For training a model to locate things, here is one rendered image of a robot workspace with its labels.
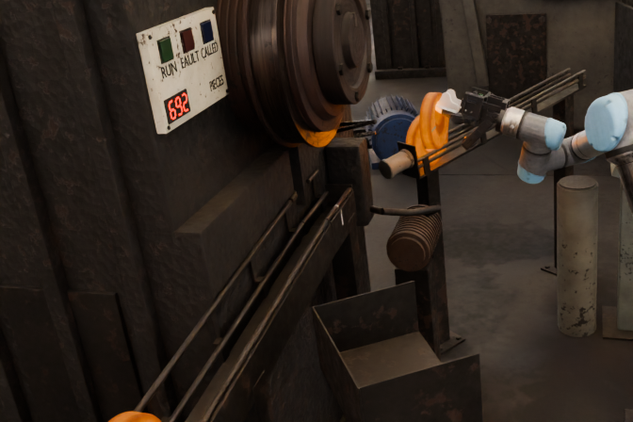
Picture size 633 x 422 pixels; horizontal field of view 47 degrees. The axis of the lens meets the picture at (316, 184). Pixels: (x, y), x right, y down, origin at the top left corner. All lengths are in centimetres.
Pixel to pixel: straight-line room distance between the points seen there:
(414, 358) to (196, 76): 67
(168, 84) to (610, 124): 91
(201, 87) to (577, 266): 141
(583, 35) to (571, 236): 201
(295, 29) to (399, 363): 68
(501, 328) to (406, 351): 119
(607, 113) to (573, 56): 260
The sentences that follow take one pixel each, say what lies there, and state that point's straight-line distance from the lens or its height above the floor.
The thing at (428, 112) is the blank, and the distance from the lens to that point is 198.
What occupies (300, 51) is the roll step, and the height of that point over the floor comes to 113.
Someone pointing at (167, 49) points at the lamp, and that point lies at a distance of 133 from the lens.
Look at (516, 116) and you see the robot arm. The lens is 195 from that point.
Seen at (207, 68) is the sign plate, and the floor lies 113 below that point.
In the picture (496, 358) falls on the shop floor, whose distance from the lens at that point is 244.
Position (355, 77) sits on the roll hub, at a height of 103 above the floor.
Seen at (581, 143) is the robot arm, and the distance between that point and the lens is 201.
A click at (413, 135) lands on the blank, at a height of 74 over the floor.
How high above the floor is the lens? 141
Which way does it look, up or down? 21 degrees down
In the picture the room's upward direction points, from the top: 8 degrees counter-clockwise
